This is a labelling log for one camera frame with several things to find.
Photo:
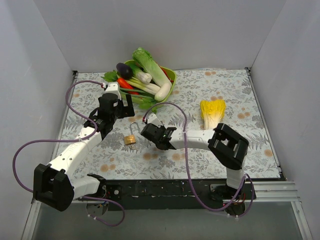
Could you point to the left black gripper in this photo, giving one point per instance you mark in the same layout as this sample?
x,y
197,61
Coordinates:
x,y
124,108

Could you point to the large brass padlock with keys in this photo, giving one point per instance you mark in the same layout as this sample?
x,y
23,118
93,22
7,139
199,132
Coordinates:
x,y
130,139

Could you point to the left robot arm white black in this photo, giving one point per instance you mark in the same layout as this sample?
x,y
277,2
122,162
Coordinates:
x,y
52,184

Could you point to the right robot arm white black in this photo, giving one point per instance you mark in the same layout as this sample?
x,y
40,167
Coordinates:
x,y
229,147

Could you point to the green celery leaves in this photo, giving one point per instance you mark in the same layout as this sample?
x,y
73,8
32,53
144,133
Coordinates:
x,y
147,103

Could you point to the green long beans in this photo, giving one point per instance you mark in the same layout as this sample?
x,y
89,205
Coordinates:
x,y
142,94

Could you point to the red orange pepper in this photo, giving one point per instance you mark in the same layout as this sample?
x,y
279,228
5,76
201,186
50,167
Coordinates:
x,y
128,88

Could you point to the green plastic basket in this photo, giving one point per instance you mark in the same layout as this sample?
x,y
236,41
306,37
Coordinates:
x,y
152,88

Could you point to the purple eggplant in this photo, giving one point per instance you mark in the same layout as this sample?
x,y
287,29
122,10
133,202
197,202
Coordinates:
x,y
124,70

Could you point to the white green leek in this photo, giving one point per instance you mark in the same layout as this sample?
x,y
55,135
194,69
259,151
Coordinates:
x,y
139,74

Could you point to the white radish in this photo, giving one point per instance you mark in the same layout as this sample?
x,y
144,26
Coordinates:
x,y
163,92

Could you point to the green napa cabbage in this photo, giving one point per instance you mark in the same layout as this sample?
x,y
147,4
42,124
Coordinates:
x,y
146,61

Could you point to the floral table mat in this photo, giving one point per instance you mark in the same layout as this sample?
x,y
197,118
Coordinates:
x,y
115,161

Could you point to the yellow napa cabbage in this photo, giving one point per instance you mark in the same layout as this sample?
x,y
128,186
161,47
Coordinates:
x,y
212,112

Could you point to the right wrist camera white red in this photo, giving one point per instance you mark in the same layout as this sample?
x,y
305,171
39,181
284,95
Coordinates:
x,y
153,119

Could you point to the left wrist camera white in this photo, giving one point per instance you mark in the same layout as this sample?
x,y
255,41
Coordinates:
x,y
111,87

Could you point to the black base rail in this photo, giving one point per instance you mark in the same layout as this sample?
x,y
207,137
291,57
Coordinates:
x,y
178,194

